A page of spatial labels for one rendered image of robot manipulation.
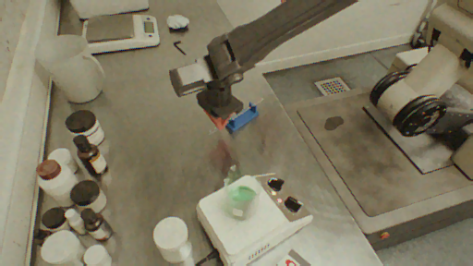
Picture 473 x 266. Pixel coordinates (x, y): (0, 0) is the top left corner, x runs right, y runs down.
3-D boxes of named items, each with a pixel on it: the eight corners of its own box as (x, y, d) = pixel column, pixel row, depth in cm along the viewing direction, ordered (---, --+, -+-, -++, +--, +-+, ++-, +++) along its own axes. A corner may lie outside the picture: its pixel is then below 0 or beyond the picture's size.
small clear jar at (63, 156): (68, 159, 72) (58, 145, 68) (83, 164, 71) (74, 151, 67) (54, 173, 70) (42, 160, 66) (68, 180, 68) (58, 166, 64)
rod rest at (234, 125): (250, 108, 84) (251, 99, 81) (259, 114, 82) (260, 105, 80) (224, 126, 80) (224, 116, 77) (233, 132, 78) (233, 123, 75)
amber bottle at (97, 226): (101, 223, 62) (84, 201, 55) (115, 227, 61) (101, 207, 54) (90, 238, 59) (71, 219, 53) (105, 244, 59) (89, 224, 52)
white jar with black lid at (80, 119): (73, 137, 77) (60, 117, 72) (98, 125, 80) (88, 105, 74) (82, 152, 74) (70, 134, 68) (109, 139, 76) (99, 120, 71)
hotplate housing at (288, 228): (273, 177, 69) (277, 157, 63) (312, 223, 61) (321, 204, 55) (187, 225, 61) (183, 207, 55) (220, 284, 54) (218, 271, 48)
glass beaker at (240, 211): (265, 215, 54) (269, 191, 47) (233, 230, 52) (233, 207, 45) (248, 185, 58) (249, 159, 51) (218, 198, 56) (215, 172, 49)
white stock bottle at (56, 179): (90, 188, 67) (70, 160, 59) (71, 211, 63) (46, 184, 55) (69, 180, 68) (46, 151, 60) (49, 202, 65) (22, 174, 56)
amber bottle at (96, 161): (86, 176, 69) (66, 147, 61) (90, 162, 72) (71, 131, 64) (105, 175, 69) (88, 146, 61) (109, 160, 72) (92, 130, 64)
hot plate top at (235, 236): (249, 175, 60) (249, 173, 59) (286, 223, 53) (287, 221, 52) (197, 203, 56) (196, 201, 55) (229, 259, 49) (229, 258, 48)
